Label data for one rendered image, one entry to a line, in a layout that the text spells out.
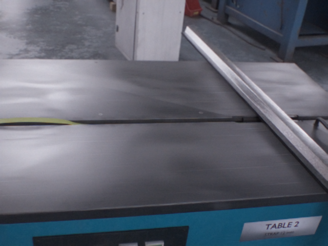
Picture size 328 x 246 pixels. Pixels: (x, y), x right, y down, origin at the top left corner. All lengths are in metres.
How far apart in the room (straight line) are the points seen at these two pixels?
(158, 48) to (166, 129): 2.07
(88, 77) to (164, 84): 0.19
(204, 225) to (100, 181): 0.19
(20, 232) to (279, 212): 0.43
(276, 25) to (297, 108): 2.55
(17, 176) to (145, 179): 0.21
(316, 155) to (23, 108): 0.59
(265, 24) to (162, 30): 1.14
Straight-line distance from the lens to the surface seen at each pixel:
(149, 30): 2.75
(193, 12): 4.25
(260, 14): 3.65
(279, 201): 0.69
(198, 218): 0.66
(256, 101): 0.92
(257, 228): 0.72
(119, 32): 3.09
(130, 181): 0.65
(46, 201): 0.62
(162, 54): 2.87
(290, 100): 1.00
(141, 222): 0.64
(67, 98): 0.88
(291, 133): 0.82
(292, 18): 3.30
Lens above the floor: 1.16
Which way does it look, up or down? 31 degrees down
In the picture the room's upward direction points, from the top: 7 degrees clockwise
